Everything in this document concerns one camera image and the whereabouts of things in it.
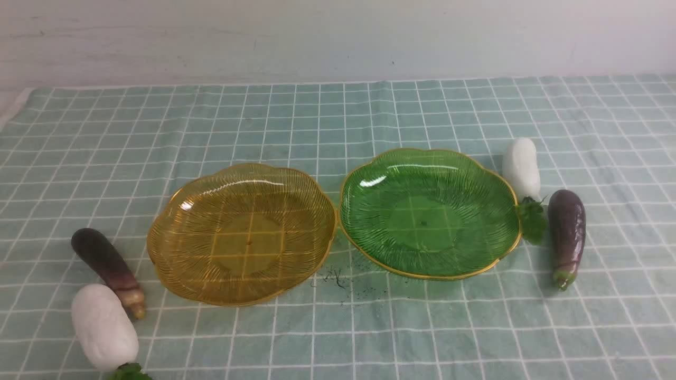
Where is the white radish with green leaves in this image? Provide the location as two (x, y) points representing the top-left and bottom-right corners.
(502, 138), (548, 245)

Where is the purple eggplant green stem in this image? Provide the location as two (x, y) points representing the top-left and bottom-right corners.
(548, 188), (586, 291)

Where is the purple eggplant tan stem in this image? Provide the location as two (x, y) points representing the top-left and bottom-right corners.
(71, 227), (146, 319)

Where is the green glass plate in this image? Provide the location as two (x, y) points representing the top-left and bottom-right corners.
(339, 148), (522, 280)

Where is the amber glass plate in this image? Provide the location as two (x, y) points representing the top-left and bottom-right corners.
(147, 162), (336, 307)

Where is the green checkered tablecloth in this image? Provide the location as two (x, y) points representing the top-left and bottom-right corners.
(1, 74), (675, 379)

